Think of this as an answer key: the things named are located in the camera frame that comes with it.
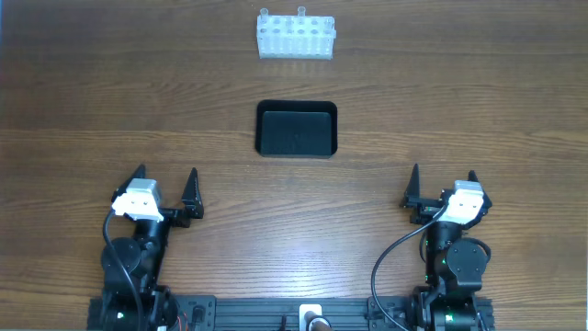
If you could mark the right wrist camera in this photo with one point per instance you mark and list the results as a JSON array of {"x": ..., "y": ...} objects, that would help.
[{"x": 465, "y": 202}]

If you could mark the white test tube rack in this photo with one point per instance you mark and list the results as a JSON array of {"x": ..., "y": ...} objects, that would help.
[{"x": 294, "y": 46}]

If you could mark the mounting rail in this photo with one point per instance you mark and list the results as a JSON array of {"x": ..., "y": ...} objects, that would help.
[{"x": 257, "y": 312}]

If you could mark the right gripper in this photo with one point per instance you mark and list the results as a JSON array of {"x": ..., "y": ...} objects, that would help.
[{"x": 427, "y": 211}]

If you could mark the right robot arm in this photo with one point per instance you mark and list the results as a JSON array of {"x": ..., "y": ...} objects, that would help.
[{"x": 466, "y": 266}]

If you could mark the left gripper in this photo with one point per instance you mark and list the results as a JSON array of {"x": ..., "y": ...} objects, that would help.
[{"x": 174, "y": 217}]

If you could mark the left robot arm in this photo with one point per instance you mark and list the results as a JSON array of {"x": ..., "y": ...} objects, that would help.
[{"x": 121, "y": 259}]

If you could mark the black tray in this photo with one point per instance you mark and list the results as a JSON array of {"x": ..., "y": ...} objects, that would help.
[{"x": 296, "y": 133}]

